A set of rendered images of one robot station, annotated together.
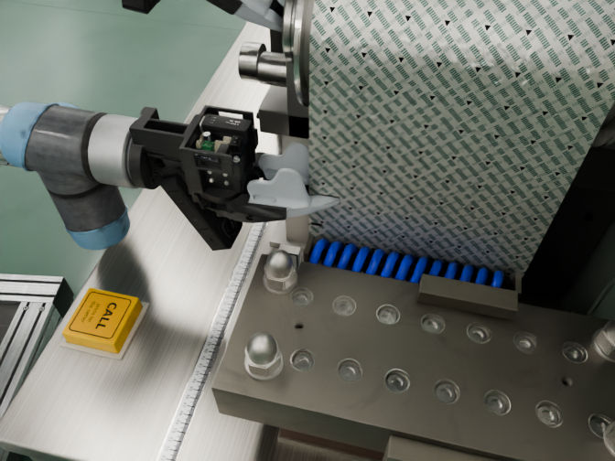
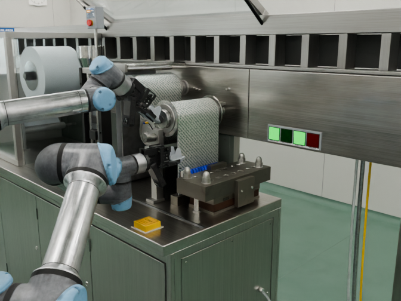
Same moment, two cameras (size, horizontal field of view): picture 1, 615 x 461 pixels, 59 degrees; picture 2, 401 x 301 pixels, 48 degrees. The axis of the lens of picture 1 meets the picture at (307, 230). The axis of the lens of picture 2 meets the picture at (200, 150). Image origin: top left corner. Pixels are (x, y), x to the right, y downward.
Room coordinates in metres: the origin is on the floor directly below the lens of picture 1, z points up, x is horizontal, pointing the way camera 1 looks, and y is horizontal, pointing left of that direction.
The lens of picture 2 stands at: (-0.60, 1.42, 1.55)
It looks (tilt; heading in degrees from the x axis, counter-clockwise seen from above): 14 degrees down; 302
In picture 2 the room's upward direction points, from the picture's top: straight up
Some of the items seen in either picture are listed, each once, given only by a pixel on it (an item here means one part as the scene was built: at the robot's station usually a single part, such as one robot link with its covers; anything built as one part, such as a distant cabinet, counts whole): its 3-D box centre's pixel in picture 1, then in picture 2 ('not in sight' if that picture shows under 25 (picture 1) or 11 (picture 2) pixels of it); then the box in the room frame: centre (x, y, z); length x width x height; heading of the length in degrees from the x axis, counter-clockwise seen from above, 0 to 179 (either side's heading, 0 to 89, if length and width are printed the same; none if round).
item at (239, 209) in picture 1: (247, 200); (170, 162); (0.39, 0.06, 1.09); 0.09 x 0.05 x 0.02; 75
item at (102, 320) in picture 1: (103, 319); (147, 224); (0.35, 0.25, 0.91); 0.07 x 0.07 x 0.02; 77
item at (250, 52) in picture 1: (253, 61); (145, 137); (0.51, 0.06, 1.18); 0.04 x 0.02 x 0.04; 167
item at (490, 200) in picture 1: (425, 202); (199, 149); (0.37, -0.12, 1.11); 0.23 x 0.01 x 0.18; 77
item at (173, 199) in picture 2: not in sight; (199, 192); (0.37, -0.12, 0.92); 0.28 x 0.04 x 0.04; 77
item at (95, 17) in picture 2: not in sight; (93, 17); (0.98, -0.17, 1.66); 0.07 x 0.07 x 0.10; 86
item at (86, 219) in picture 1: (87, 195); (116, 194); (0.47, 0.28, 1.01); 0.11 x 0.08 x 0.11; 28
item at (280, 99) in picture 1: (289, 157); (154, 166); (0.50, 0.02, 1.05); 0.06 x 0.05 x 0.31; 77
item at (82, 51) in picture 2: not in sight; (91, 51); (1.13, -0.28, 1.50); 0.14 x 0.14 x 0.06
